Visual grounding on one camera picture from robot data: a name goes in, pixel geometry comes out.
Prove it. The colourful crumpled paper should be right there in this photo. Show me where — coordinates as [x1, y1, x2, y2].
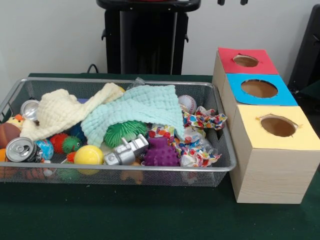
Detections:
[183, 105, 228, 131]

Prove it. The silver can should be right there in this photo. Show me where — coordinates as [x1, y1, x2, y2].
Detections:
[20, 99, 41, 122]

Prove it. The green spiky ball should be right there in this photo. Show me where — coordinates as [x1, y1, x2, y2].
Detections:
[103, 119, 148, 149]

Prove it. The wooden box with three holes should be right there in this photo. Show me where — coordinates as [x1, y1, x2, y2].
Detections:
[211, 46, 320, 205]

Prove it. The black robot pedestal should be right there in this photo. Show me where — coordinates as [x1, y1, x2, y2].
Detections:
[95, 0, 202, 76]

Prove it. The dark green table cloth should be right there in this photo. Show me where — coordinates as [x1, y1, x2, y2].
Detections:
[0, 72, 320, 240]

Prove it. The crushed drink can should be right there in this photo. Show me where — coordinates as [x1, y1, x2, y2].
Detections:
[5, 136, 43, 163]

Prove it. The silver toy robot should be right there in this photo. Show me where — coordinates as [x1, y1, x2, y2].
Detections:
[103, 133, 150, 166]

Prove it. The cream waffle cloth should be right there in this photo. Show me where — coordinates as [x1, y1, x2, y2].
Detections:
[19, 82, 125, 141]

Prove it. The purple spiky ball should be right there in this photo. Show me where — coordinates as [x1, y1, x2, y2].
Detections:
[142, 137, 181, 167]

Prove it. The white baseball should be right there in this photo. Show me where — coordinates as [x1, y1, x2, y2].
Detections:
[177, 95, 198, 113]

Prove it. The blue globe ball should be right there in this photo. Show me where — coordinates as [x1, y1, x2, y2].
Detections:
[34, 139, 55, 161]

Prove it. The shallow mesh bin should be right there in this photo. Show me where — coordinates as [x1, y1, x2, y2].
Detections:
[0, 76, 238, 188]

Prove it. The yellow ball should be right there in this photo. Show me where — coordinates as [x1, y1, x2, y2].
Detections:
[73, 145, 105, 166]

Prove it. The mint green waffle cloth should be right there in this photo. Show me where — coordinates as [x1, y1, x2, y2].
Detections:
[80, 84, 186, 148]

